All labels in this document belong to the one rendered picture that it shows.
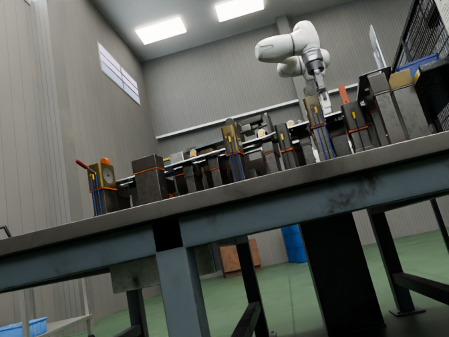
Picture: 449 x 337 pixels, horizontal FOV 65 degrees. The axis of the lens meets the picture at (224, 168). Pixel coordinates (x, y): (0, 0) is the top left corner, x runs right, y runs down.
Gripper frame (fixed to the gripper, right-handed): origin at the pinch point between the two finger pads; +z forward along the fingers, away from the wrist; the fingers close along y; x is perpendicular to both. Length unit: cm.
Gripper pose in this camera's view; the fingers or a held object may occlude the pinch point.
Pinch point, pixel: (326, 105)
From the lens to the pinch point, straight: 165.2
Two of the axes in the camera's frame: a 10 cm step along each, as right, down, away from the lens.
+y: -3.1, -1.5, -9.4
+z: 2.1, 9.5, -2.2
